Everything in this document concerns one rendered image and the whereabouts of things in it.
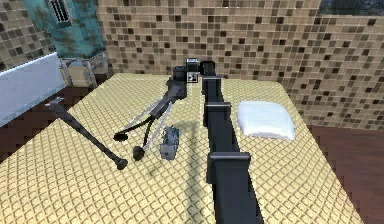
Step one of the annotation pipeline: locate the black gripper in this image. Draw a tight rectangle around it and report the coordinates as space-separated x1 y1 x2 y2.
113 65 189 162

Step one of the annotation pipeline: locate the grey blue first-aid kit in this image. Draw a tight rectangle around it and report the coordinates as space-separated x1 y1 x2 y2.
159 125 181 161

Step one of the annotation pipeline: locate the black baseball bat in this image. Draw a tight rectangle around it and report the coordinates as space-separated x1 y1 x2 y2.
44 97 129 171

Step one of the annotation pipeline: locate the yellow quilted bed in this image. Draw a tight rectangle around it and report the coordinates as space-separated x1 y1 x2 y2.
0 72 365 224

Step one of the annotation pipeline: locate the grey framed side table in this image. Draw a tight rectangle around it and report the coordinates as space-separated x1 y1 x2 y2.
59 52 110 89

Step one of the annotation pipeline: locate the rusty teal door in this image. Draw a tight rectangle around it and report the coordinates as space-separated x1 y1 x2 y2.
21 0 107 60

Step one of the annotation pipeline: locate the white pillow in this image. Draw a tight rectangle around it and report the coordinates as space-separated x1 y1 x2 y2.
236 100 297 142

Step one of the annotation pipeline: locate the white barred door vent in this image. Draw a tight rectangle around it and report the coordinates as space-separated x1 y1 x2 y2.
47 0 73 25

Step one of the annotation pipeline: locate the dark window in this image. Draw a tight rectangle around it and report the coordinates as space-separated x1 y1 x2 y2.
317 0 384 17

